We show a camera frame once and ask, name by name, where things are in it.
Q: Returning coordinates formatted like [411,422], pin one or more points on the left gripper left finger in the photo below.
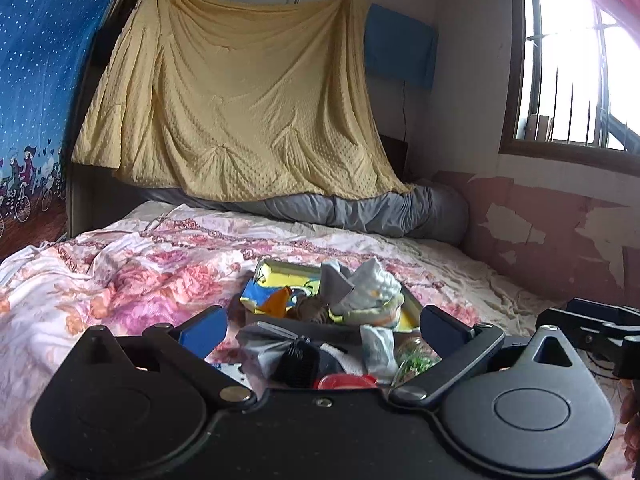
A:
[185,347]

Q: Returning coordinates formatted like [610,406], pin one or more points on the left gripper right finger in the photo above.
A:
[465,352]

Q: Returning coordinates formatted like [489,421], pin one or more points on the white dotted baby cloth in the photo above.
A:
[371,287]

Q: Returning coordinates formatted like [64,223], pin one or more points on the white orange blue striped cloth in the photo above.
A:
[386,316]

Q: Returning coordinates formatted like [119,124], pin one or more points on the person's right hand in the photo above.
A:
[629,417]

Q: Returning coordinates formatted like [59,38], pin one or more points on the green patterned clear bag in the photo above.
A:
[413,357]

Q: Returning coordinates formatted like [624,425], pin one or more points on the pink floral bed sheet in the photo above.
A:
[163,263]

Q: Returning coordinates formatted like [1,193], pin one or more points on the orange yellow cloth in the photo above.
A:
[276,304]

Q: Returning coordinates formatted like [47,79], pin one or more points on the black grey sock bundle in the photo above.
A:
[286,358]

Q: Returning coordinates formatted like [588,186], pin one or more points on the red plastic item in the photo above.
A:
[345,381]

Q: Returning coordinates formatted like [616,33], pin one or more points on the grey cloth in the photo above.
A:
[335,283]

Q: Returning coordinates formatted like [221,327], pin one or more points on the grey rolled quilt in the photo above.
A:
[428,212]

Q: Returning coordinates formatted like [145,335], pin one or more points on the yellow textured hanging blanket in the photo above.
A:
[237,102]

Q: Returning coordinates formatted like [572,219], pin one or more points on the blue bicycle print curtain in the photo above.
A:
[44,49]

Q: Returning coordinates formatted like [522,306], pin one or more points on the window with dark frame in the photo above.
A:
[573,92]

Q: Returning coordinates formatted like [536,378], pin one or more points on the blue wall cloth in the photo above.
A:
[400,48]

